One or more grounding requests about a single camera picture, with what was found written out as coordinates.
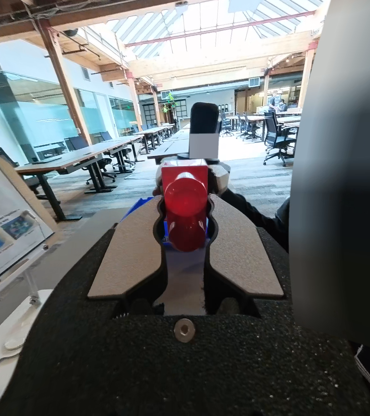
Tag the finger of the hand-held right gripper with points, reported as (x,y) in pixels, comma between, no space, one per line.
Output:
(218,179)

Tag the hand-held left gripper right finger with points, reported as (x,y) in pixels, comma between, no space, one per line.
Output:
(246,260)

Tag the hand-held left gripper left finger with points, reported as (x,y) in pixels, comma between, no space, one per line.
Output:
(126,260)

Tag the red two-stud mega block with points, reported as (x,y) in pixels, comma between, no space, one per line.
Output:
(185,195)

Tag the blue bin with white label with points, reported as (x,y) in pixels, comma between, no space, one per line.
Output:
(136,209)

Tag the grey background table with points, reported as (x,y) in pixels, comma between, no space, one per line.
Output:
(269,118)

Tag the black office chair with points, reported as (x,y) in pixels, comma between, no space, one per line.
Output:
(277,136)
(13,162)
(84,146)

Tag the wooden background desk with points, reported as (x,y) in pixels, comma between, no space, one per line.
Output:
(74,159)

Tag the printed instruction sheet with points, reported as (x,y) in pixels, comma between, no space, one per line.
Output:
(3,234)

